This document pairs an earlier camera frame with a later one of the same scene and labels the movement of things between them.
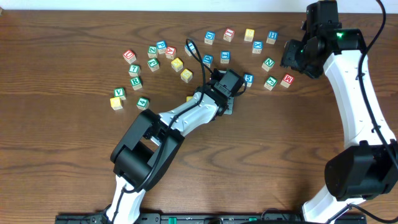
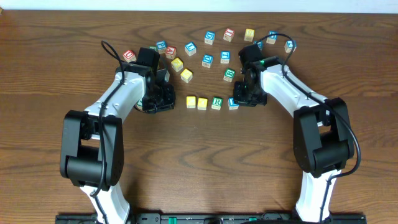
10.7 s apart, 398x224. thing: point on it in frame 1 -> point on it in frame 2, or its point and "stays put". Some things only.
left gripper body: [229, 107] -> [160, 101]
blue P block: [161, 46] stays put
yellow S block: [186, 75] stays put
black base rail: [216, 218] stays put
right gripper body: [290, 55] -> [247, 98]
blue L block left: [191, 47] stays put
